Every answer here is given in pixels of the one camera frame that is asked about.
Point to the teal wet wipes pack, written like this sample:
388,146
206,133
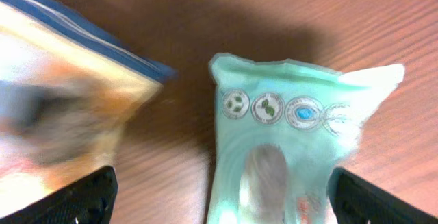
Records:
281,128

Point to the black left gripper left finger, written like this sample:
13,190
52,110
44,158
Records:
89,200

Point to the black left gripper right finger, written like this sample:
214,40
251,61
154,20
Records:
357,201

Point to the yellow snack bag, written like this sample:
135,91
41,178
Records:
68,89

